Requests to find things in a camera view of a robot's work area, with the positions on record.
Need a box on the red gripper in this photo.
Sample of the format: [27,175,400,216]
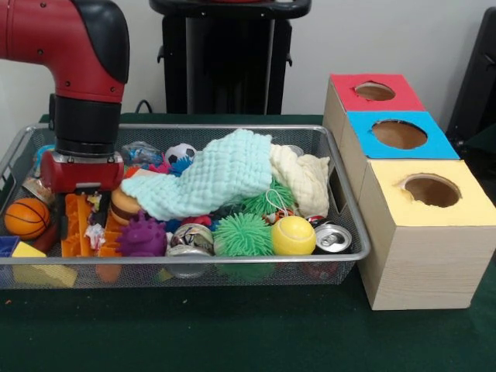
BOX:
[40,150,125,233]

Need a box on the mint knitted cloth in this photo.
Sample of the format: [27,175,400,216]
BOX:
[120,129,274,222]

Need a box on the clear mesh bin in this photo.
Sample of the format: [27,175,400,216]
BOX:
[0,122,372,291]

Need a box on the wooden box with three holes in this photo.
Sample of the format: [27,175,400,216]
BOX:
[322,72,496,312]

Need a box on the orange plastic brick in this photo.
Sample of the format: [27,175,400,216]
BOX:
[60,193,96,257]

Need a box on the brown burger toy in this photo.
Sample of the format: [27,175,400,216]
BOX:
[110,188,143,226]

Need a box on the orange basketball toy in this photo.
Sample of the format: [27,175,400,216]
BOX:
[4,198,51,240]

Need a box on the purple spiky toy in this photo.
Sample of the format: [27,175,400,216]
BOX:
[115,211,168,257]

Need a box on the green spiky rubber ball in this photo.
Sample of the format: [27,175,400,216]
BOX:
[212,212,274,257]

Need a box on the dark green table cloth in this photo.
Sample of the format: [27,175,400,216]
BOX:
[0,113,496,372]

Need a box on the yellow tennis ball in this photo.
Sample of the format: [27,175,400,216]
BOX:
[270,215,317,256]

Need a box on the cream waffle cloth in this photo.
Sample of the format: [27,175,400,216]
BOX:
[269,143,331,218]

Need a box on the crushed drink can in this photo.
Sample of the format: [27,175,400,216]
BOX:
[313,223,353,255]

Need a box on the black panel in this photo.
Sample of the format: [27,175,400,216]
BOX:
[445,6,496,156]

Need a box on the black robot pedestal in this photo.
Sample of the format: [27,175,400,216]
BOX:
[149,0,313,115]

